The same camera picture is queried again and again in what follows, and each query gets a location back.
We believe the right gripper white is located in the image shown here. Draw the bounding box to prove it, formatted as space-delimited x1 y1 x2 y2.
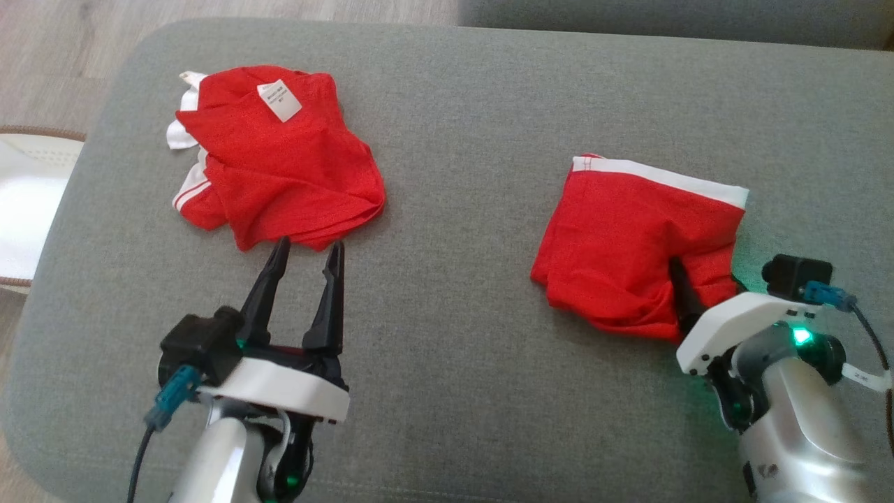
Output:
668 256 823 377

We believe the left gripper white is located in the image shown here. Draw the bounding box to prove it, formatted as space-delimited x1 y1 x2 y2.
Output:
198 235 351 424

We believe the red shorts white trim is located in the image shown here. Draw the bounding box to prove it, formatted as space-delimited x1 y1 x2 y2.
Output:
530 153 750 344

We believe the red basketball jersey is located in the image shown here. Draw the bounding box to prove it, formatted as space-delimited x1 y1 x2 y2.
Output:
166 64 388 253

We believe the grey sofa seat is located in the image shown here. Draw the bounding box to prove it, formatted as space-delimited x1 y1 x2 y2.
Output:
0 17 894 503

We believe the grey sofa back cushion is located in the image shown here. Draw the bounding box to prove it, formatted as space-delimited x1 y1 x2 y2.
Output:
457 0 894 52

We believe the white basket brown rim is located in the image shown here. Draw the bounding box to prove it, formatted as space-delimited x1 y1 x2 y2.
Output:
0 125 89 295

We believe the right black cable blue plug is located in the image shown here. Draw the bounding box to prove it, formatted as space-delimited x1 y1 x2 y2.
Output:
801 279 894 463

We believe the black cable blue plug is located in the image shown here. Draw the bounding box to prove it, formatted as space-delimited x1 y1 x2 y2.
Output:
127 364 204 503
801 279 894 463

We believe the left black cable blue plug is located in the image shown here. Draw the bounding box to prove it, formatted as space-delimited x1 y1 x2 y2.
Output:
127 364 204 503

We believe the right white cable tag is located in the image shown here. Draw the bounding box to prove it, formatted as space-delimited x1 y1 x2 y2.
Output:
841 361 894 394

